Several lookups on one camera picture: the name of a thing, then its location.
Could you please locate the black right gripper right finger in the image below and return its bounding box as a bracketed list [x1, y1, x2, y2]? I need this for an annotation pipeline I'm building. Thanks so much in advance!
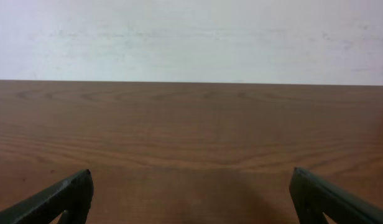
[289, 167, 383, 224]

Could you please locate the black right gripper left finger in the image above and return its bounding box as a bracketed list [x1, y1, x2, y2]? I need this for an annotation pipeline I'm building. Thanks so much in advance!
[0, 169, 94, 224]

